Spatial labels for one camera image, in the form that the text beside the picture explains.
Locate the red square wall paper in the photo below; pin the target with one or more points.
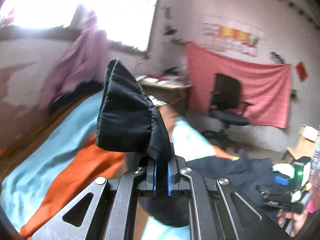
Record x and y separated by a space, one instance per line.
301 71

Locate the wooden desk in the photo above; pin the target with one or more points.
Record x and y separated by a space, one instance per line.
173 93

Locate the wall certificates cluster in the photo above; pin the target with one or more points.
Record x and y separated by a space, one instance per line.
222 38

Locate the person's right hand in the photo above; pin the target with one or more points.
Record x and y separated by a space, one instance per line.
298 220

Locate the window with frame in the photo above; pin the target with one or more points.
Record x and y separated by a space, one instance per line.
126 22

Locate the pink hanging garment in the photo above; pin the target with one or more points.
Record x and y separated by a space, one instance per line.
84 61

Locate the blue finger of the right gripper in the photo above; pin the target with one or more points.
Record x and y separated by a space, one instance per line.
282 181

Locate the navy blue padded jacket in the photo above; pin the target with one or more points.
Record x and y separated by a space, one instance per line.
129 122

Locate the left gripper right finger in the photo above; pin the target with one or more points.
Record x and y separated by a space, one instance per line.
214 209

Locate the colourful striped bed sheet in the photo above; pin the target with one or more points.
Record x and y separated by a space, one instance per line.
40 176

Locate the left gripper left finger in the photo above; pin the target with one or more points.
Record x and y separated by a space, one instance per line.
106 209

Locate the black office chair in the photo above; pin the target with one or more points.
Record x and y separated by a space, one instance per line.
227 106

